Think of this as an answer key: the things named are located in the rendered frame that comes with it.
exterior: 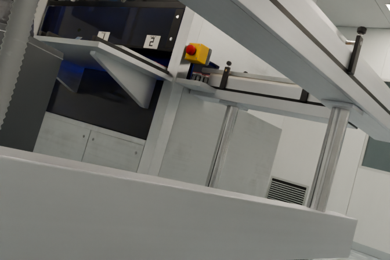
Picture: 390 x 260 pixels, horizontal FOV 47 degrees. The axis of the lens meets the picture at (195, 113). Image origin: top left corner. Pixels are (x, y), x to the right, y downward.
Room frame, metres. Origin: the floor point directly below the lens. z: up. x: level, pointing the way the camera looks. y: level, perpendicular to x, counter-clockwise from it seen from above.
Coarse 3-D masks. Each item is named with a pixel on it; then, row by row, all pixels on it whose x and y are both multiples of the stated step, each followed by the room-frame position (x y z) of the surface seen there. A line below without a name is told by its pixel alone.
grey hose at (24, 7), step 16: (16, 0) 0.43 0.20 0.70; (32, 0) 0.43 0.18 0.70; (16, 16) 0.43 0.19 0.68; (32, 16) 0.43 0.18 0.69; (16, 32) 0.43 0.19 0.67; (16, 48) 0.43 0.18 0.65; (0, 64) 0.43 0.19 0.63; (16, 64) 0.43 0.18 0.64; (0, 80) 0.43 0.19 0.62; (16, 80) 0.44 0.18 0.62; (0, 96) 0.43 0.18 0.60; (0, 112) 0.43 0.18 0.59; (0, 128) 0.44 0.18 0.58
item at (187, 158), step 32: (192, 96) 1.90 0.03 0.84; (64, 128) 2.18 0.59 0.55; (96, 128) 2.03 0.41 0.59; (192, 128) 1.95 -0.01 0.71; (256, 128) 2.35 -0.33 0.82; (96, 160) 1.99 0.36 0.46; (128, 160) 1.87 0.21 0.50; (192, 160) 1.99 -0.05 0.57; (256, 160) 2.42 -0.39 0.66; (256, 192) 2.49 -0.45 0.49
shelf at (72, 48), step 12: (36, 36) 1.74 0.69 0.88; (60, 48) 1.77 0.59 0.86; (72, 48) 1.68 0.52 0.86; (84, 48) 1.60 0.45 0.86; (96, 48) 1.53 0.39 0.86; (108, 48) 1.53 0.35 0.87; (72, 60) 2.04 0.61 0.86; (84, 60) 1.92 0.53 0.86; (120, 60) 1.64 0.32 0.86; (132, 60) 1.62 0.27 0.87; (144, 72) 1.76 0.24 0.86; (156, 72) 1.73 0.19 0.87
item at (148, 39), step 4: (148, 36) 1.93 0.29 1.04; (152, 36) 1.92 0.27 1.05; (156, 36) 1.90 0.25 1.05; (160, 36) 1.89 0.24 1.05; (148, 40) 1.93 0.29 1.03; (152, 40) 1.91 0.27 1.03; (156, 40) 1.90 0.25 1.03; (144, 44) 1.94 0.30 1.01; (148, 44) 1.93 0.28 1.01; (152, 44) 1.91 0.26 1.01; (156, 44) 1.89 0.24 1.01; (152, 48) 1.91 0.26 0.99; (156, 48) 1.89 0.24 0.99
